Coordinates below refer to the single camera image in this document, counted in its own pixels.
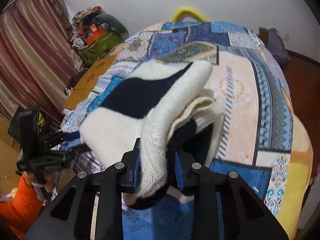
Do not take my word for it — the white and navy knit sweater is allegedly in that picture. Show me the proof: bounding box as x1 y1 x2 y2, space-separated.
79 60 224 210

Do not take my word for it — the orange sleeved left forearm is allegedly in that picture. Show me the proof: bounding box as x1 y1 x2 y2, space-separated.
1 176 43 239

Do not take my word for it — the person's left hand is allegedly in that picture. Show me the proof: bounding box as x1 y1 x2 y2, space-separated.
23 171 55 192

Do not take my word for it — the blue patchwork patterned bedspread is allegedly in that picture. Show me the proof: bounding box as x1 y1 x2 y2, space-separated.
61 21 295 240

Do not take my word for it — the yellow blanket under bedspread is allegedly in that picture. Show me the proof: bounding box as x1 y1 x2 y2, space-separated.
276 114 315 239

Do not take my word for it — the pink striped curtain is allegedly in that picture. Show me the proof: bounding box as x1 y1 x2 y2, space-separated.
1 0 84 124

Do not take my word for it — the green patterned storage bag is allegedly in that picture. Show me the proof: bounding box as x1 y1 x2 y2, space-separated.
78 31 123 67

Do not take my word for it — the orange box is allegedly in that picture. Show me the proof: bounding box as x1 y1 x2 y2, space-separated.
86 29 106 46

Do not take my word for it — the dark grey-green plush toy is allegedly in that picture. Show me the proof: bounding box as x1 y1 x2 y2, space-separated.
94 14 129 40

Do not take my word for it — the grey garment on chair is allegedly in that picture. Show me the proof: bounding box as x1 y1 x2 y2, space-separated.
267 28 291 68

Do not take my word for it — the yellow curved pillow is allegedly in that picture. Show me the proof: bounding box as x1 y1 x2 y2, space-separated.
171 6 209 22

